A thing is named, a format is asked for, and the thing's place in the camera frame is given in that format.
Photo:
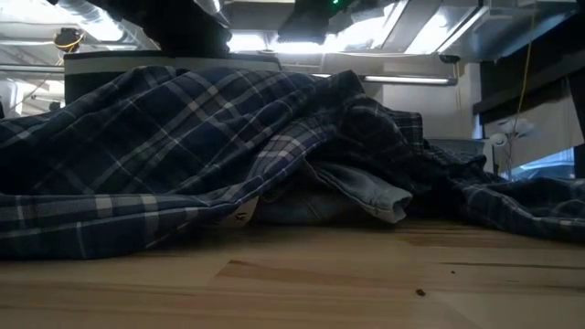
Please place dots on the light blue denim jeans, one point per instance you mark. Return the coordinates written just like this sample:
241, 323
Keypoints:
365, 192

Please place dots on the white handwritten paper tag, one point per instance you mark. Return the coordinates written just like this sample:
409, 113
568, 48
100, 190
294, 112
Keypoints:
244, 215

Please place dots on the blue plaid flannel shirt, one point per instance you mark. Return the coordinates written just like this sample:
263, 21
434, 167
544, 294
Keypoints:
137, 137

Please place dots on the ceiling light tube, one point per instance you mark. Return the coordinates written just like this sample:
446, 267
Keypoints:
411, 80

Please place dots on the navy white striped fabric bin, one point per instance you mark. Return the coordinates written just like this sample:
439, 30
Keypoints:
137, 61

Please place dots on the grey white office chair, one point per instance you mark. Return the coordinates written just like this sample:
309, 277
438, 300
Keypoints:
457, 145

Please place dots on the white floor lamp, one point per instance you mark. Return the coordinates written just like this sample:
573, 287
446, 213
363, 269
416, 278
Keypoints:
498, 139

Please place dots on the black thin stand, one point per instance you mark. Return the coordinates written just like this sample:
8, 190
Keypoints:
55, 106

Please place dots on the black dome security camera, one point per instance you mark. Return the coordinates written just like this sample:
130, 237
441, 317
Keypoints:
449, 59

